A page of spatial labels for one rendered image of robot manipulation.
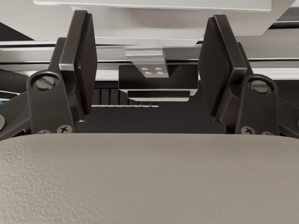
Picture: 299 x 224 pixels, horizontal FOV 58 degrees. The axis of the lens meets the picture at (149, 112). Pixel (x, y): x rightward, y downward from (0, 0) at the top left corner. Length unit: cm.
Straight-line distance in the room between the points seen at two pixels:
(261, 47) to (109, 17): 34
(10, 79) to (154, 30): 39
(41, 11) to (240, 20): 12
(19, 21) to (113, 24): 6
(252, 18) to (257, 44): 29
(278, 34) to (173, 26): 32
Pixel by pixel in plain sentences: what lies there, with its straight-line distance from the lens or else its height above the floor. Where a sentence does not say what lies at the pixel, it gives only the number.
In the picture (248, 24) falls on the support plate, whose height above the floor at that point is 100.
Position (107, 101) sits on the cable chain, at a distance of 62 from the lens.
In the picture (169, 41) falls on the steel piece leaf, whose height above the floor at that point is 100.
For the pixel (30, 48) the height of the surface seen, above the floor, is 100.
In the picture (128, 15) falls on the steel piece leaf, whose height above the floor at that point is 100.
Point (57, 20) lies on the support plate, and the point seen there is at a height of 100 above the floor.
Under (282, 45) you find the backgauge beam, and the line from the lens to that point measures 49.
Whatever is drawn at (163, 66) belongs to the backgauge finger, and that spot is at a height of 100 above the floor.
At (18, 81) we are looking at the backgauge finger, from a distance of 56.
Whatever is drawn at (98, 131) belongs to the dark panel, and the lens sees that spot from 76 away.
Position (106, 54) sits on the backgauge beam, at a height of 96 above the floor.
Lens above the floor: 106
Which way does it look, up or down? 1 degrees down
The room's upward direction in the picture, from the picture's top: 179 degrees counter-clockwise
